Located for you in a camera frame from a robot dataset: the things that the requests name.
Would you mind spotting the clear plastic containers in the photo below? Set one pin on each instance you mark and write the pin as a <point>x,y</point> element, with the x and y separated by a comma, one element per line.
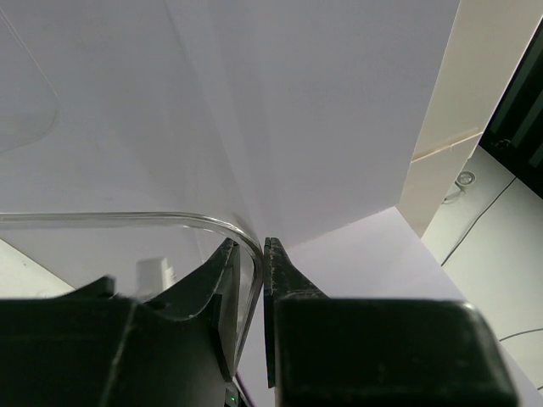
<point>111,151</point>

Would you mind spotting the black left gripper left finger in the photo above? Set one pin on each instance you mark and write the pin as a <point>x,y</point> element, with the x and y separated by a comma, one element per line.
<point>94,347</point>

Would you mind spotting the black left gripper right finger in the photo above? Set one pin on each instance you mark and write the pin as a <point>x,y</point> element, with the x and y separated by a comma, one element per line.
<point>323,351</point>

